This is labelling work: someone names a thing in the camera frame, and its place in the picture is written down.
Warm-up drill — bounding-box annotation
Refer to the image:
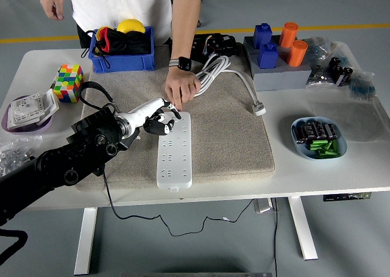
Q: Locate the green batteries pile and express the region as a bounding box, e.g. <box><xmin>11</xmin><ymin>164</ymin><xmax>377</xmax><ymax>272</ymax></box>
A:
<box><xmin>309</xmin><ymin>139</ymin><xmax>341</xmax><ymax>159</ymax></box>

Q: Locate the black plug with cord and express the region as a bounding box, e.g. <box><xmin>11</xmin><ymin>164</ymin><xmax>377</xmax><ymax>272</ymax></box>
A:
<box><xmin>102</xmin><ymin>130</ymin><xmax>254</xmax><ymax>237</ymax></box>

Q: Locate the black table control panel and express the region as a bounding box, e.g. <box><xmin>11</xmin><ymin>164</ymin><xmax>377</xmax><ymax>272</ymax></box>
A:
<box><xmin>323</xmin><ymin>192</ymin><xmax>372</xmax><ymax>202</ymax></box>

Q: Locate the white wall socket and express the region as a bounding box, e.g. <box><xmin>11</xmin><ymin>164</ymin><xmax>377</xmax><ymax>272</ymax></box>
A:
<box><xmin>6</xmin><ymin>89</ymin><xmax>60</xmax><ymax>131</ymax></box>

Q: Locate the grey block base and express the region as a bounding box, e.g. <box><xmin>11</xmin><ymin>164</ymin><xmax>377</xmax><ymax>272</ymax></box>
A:
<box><xmin>243</xmin><ymin>35</ymin><xmax>313</xmax><ymax>92</ymax></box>

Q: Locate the blue plastic bin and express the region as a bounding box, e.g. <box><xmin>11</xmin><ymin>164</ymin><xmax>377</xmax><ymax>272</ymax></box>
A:
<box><xmin>88</xmin><ymin>26</ymin><xmax>156</xmax><ymax>73</ymax></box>

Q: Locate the white table leg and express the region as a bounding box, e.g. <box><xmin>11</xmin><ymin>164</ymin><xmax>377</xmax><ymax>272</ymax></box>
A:
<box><xmin>74</xmin><ymin>207</ymin><xmax>98</xmax><ymax>275</ymax></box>
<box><xmin>288</xmin><ymin>196</ymin><xmax>319</xmax><ymax>261</ymax></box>

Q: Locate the blue block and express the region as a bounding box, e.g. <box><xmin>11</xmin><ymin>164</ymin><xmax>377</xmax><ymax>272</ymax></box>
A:
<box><xmin>258</xmin><ymin>42</ymin><xmax>280</xmax><ymax>70</ymax></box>
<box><xmin>252</xmin><ymin>23</ymin><xmax>273</xmax><ymax>49</ymax></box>

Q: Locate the orange cylinder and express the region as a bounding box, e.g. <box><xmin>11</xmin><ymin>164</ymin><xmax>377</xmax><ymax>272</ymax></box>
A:
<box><xmin>278</xmin><ymin>22</ymin><xmax>299</xmax><ymax>48</ymax></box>
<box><xmin>286</xmin><ymin>40</ymin><xmax>308</xmax><ymax>67</ymax></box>

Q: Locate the black electronic device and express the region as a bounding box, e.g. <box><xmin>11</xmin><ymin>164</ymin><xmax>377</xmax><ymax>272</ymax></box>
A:
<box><xmin>164</xmin><ymin>32</ymin><xmax>239</xmax><ymax>58</ymax></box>

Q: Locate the white power strip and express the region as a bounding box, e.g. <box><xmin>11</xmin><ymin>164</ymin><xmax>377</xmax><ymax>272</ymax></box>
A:
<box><xmin>157</xmin><ymin>111</ymin><xmax>193</xmax><ymax>192</ymax></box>

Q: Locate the white cable with plug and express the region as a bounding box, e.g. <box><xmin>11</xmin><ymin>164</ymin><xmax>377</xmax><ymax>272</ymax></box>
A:
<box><xmin>193</xmin><ymin>54</ymin><xmax>268</xmax><ymax>117</ymax></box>

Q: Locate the large empty clear bag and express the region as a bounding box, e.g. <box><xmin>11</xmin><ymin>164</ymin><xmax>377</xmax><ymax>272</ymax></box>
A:
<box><xmin>307</xmin><ymin>41</ymin><xmax>390</xmax><ymax>143</ymax></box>

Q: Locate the grey metal bracket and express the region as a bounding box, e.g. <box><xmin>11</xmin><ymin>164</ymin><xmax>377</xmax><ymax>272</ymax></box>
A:
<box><xmin>253</xmin><ymin>198</ymin><xmax>274</xmax><ymax>214</ymax></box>

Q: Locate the person's right hand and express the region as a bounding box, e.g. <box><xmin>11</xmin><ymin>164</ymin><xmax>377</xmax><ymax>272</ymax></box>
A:
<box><xmin>40</xmin><ymin>0</ymin><xmax>65</xmax><ymax>21</ymax></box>

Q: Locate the multicolour puzzle cube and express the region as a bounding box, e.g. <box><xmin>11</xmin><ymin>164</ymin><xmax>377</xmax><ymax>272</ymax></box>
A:
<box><xmin>51</xmin><ymin>63</ymin><xmax>85</xmax><ymax>103</ymax></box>

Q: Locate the black capacitors pile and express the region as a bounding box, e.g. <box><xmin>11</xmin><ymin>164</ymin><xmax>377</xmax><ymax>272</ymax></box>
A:
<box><xmin>292</xmin><ymin>120</ymin><xmax>339</xmax><ymax>145</ymax></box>

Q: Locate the clear bag of screws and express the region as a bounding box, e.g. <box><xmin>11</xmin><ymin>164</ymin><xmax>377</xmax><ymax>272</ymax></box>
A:
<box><xmin>0</xmin><ymin>135</ymin><xmax>43</xmax><ymax>177</ymax></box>

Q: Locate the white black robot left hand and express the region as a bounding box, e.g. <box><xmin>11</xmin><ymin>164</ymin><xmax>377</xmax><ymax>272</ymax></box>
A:
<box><xmin>120</xmin><ymin>97</ymin><xmax>182</xmax><ymax>137</ymax></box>

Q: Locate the person's torso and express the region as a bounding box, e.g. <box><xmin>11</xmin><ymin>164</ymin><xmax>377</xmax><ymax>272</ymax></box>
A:
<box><xmin>69</xmin><ymin>0</ymin><xmax>175</xmax><ymax>49</ymax></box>

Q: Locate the black drawstring bag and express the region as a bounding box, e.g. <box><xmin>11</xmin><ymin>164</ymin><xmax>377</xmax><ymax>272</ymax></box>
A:
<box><xmin>81</xmin><ymin>26</ymin><xmax>153</xmax><ymax>71</ymax></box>

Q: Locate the thin black hanging cable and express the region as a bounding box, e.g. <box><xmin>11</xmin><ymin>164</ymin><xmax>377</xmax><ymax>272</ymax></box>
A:
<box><xmin>272</xmin><ymin>197</ymin><xmax>280</xmax><ymax>277</ymax></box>

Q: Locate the clear bag of black capacitors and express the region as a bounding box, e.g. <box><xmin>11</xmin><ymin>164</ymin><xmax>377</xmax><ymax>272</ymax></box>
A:
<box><xmin>327</xmin><ymin>56</ymin><xmax>355</xmax><ymax>87</ymax></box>

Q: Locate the clear bag of blue parts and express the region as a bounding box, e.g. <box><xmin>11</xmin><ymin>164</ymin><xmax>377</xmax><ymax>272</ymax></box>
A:
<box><xmin>347</xmin><ymin>71</ymin><xmax>377</xmax><ymax>103</ymax></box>
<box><xmin>304</xmin><ymin>36</ymin><xmax>333</xmax><ymax>66</ymax></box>

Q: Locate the black wrist watch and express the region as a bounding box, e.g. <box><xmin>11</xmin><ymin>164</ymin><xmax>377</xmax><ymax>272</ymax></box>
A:
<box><xmin>168</xmin><ymin>56</ymin><xmax>193</xmax><ymax>72</ymax></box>

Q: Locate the grey-brown mat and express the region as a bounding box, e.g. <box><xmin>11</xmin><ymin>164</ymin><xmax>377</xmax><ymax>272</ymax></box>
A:
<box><xmin>73</xmin><ymin>45</ymin><xmax>277</xmax><ymax>192</ymax></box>

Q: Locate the clear bag of dark parts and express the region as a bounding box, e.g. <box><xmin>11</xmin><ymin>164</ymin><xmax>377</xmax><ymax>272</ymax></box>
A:
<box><xmin>306</xmin><ymin>63</ymin><xmax>336</xmax><ymax>89</ymax></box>

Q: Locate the purple dish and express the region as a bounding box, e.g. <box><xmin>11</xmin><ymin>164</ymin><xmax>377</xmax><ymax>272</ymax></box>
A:
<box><xmin>1</xmin><ymin>95</ymin><xmax>55</xmax><ymax>135</ymax></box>

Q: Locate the light blue dish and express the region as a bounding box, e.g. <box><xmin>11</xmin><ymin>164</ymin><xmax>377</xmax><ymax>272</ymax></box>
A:
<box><xmin>291</xmin><ymin>117</ymin><xmax>348</xmax><ymax>161</ymax></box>

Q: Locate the person's left hand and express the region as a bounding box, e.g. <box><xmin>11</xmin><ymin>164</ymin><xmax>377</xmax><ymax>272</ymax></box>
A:
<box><xmin>165</xmin><ymin>66</ymin><xmax>202</xmax><ymax>112</ymax></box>

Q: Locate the yellow ball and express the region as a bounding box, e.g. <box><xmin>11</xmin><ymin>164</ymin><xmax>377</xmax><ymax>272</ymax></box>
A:
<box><xmin>117</xmin><ymin>19</ymin><xmax>146</xmax><ymax>34</ymax></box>

